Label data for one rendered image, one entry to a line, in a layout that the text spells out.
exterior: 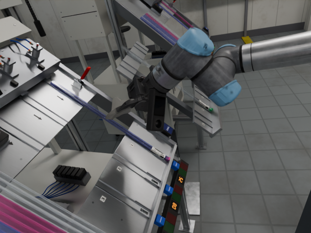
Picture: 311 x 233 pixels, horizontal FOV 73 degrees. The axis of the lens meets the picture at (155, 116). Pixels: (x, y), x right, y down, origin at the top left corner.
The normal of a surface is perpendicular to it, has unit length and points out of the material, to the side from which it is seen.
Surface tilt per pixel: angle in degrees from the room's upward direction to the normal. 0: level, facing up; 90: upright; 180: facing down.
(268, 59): 86
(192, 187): 0
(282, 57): 86
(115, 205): 43
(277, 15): 90
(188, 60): 85
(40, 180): 0
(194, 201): 0
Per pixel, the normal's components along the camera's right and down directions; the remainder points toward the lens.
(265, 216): -0.18, -0.81
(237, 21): -0.14, 0.59
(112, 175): 0.51, -0.57
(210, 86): -0.33, 0.51
